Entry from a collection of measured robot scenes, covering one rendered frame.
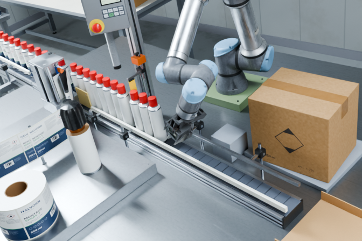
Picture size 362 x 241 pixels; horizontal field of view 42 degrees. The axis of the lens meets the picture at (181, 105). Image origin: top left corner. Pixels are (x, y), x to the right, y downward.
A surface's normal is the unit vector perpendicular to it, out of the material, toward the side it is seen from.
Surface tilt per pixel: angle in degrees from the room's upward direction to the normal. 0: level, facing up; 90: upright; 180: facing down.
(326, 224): 0
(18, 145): 90
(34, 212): 90
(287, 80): 0
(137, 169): 0
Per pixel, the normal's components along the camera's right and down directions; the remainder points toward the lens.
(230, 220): -0.16, -0.83
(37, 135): 0.74, 0.25
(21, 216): 0.30, 0.47
